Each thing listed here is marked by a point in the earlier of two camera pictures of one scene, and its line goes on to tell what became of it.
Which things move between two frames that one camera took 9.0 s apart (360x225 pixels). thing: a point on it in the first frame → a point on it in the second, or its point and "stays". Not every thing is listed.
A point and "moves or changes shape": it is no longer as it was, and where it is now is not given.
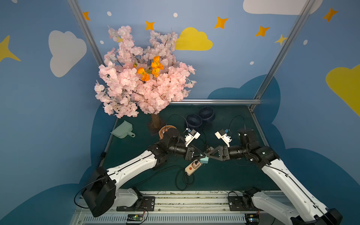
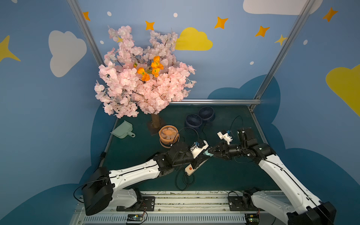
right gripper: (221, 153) stays
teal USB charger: (204, 160) moves or changes shape
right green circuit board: (251, 219) stays
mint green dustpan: (123, 130) stays
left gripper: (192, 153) → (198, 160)
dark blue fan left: (194, 120) stays
